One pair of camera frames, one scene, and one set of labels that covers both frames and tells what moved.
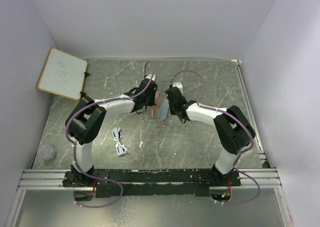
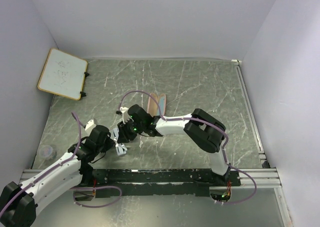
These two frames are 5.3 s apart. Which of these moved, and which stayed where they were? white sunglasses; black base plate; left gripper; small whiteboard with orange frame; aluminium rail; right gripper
Moved: left gripper; right gripper
Stayed: white sunglasses; aluminium rail; small whiteboard with orange frame; black base plate
